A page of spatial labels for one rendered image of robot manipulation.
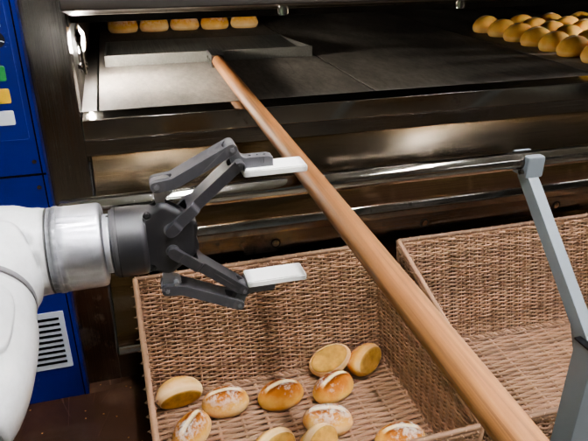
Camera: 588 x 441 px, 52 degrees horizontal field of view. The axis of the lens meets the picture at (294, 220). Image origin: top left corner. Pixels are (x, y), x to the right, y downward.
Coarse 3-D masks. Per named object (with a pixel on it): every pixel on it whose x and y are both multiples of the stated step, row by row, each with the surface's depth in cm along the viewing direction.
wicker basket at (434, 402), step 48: (144, 288) 125; (288, 288) 134; (336, 288) 137; (144, 336) 113; (288, 336) 136; (336, 336) 139; (384, 336) 140; (240, 384) 134; (384, 384) 134; (432, 384) 119; (432, 432) 121; (480, 432) 104
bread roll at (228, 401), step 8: (208, 392) 125; (216, 392) 124; (224, 392) 123; (232, 392) 124; (240, 392) 125; (208, 400) 123; (216, 400) 123; (224, 400) 123; (232, 400) 123; (240, 400) 124; (248, 400) 126; (208, 408) 123; (216, 408) 123; (224, 408) 123; (232, 408) 123; (240, 408) 124; (216, 416) 123; (224, 416) 123
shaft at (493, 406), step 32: (224, 64) 141; (320, 192) 75; (352, 224) 67; (384, 256) 60; (384, 288) 57; (416, 288) 55; (416, 320) 51; (448, 352) 47; (480, 384) 44; (480, 416) 42; (512, 416) 41
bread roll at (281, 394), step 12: (276, 384) 126; (288, 384) 126; (300, 384) 128; (264, 396) 125; (276, 396) 124; (288, 396) 125; (300, 396) 127; (264, 408) 125; (276, 408) 125; (288, 408) 126
